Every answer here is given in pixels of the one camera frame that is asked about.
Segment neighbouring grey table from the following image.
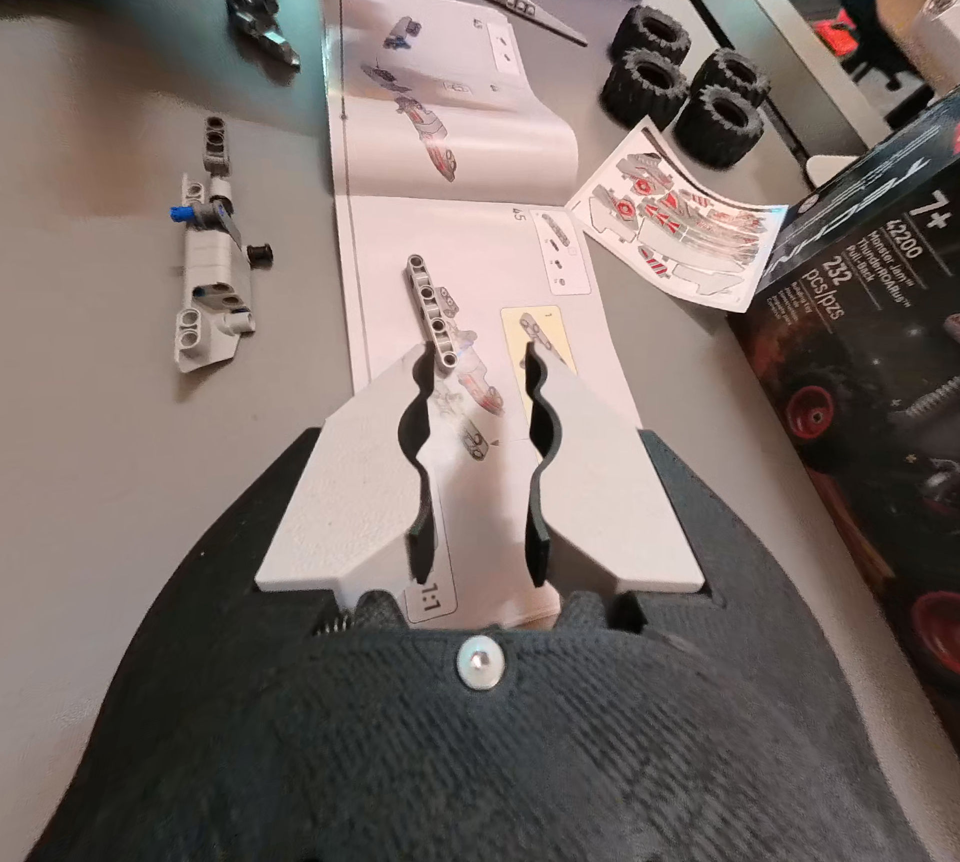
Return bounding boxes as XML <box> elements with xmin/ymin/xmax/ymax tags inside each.
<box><xmin>666</xmin><ymin>0</ymin><xmax>895</xmax><ymax>161</ymax></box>

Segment grey desk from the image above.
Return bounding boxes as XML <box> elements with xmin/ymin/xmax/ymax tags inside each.
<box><xmin>0</xmin><ymin>0</ymin><xmax>960</xmax><ymax>862</ymax></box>

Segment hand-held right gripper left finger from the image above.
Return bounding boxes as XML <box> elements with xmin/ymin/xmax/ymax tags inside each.
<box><xmin>255</xmin><ymin>343</ymin><xmax>438</xmax><ymax>614</ymax></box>

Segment toy sticker sheet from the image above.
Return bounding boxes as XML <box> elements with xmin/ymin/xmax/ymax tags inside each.
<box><xmin>566</xmin><ymin>115</ymin><xmax>789</xmax><ymax>314</ymax></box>

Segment open instruction booklet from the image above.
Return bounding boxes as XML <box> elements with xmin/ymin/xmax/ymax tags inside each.
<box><xmin>318</xmin><ymin>0</ymin><xmax>646</xmax><ymax>626</ymax></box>

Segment dark grey toy brick connector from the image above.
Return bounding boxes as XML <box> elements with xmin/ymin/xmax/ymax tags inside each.
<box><xmin>166</xmin><ymin>115</ymin><xmax>245</xmax><ymax>251</ymax></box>

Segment grey toy brick beam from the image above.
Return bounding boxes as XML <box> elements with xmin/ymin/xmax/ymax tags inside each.
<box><xmin>405</xmin><ymin>254</ymin><xmax>460</xmax><ymax>375</ymax></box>

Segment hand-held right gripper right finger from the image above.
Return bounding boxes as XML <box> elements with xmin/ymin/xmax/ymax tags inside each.
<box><xmin>525</xmin><ymin>342</ymin><xmax>707</xmax><ymax>615</ymax></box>

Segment long grey toy brick panel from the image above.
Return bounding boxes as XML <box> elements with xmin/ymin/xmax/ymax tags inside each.
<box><xmin>482</xmin><ymin>0</ymin><xmax>590</xmax><ymax>47</ymax></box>

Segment black toy tyre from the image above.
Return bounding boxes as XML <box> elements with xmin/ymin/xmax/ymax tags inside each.
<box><xmin>598</xmin><ymin>48</ymin><xmax>690</xmax><ymax>130</ymax></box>
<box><xmin>609</xmin><ymin>4</ymin><xmax>693</xmax><ymax>66</ymax></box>
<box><xmin>690</xmin><ymin>46</ymin><xmax>774</xmax><ymax>107</ymax></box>
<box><xmin>672</xmin><ymin>84</ymin><xmax>768</xmax><ymax>170</ymax></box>

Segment black toy brick set box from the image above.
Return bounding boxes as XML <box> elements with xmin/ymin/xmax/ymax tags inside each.
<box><xmin>726</xmin><ymin>89</ymin><xmax>960</xmax><ymax>731</ymax></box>

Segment grey toy brick panel assembly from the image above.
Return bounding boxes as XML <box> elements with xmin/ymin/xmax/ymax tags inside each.
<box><xmin>172</xmin><ymin>232</ymin><xmax>275</xmax><ymax>375</ymax></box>

